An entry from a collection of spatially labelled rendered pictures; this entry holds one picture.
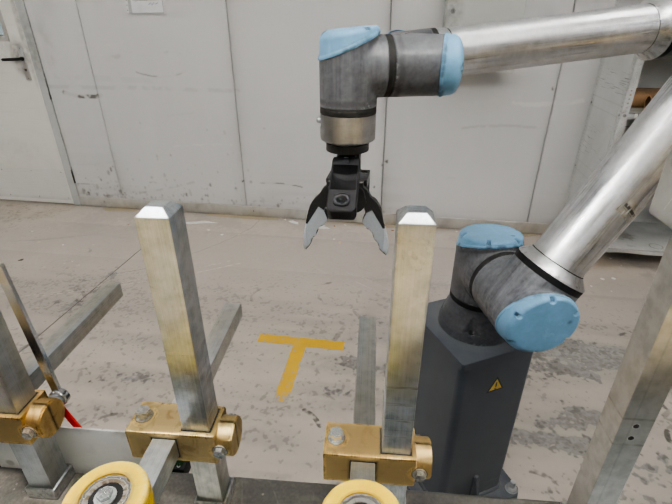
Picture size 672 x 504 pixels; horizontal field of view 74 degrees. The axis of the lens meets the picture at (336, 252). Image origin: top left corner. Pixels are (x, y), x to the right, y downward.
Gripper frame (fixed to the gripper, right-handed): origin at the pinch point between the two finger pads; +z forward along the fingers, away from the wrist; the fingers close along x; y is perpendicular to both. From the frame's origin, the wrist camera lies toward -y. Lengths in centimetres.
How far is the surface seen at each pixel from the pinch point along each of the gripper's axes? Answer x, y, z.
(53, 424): 34, -35, 10
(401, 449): -11.7, -33.2, 8.5
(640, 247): -148, 185, 81
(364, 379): -5.9, -20.2, 10.3
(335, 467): -3.8, -34.5, 11.7
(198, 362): 12.1, -34.4, -3.1
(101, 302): 43.2, -10.8, 7.8
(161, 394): 79, 46, 94
